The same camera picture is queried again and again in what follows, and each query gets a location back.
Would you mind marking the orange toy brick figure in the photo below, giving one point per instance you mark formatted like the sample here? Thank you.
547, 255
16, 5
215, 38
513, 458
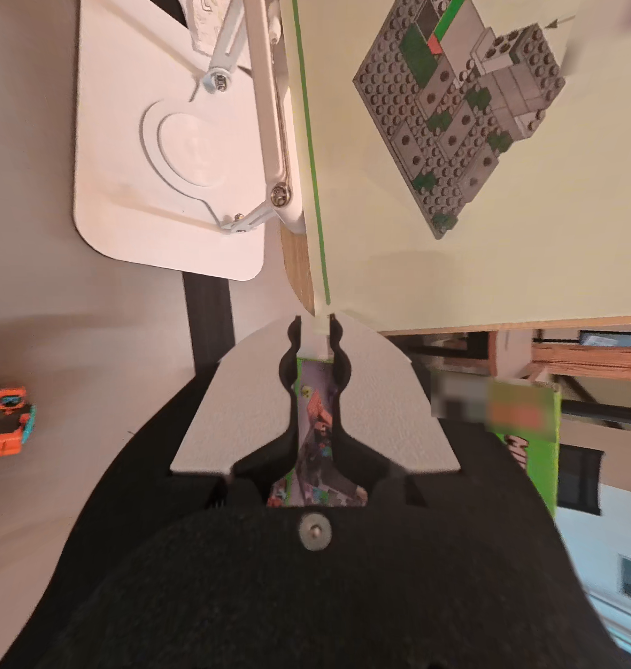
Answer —
7, 444

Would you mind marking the green toy set box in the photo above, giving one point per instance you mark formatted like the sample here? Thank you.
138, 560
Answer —
315, 418

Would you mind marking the brick building instruction booklet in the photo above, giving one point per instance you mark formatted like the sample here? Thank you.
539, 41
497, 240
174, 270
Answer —
503, 261

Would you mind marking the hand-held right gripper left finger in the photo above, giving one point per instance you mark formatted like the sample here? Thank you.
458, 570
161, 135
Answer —
231, 413

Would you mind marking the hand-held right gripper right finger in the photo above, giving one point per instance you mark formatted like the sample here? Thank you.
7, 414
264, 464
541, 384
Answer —
393, 413

